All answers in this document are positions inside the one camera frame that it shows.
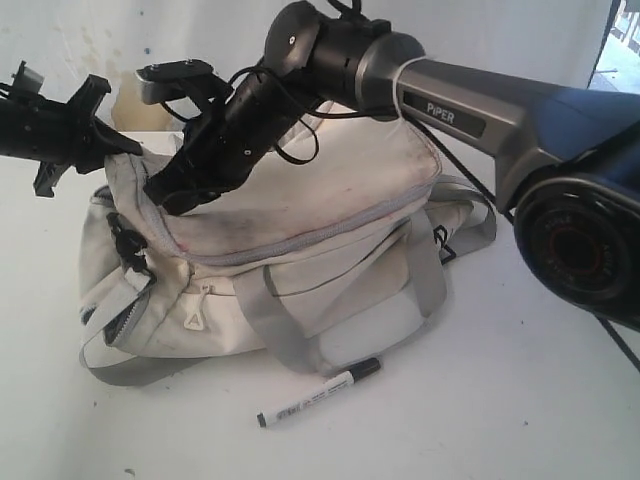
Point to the white canvas duffel bag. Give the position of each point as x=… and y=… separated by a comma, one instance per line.
x=286, y=263

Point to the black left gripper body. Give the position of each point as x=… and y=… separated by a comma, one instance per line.
x=56, y=135

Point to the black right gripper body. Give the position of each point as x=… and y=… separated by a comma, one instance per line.
x=219, y=155

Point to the white marker with black cap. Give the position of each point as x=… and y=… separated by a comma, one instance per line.
x=329, y=388

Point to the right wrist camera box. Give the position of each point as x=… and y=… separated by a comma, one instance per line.
x=161, y=82

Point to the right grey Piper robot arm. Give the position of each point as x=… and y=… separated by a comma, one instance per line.
x=566, y=159

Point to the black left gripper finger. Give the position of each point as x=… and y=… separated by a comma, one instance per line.
x=113, y=142

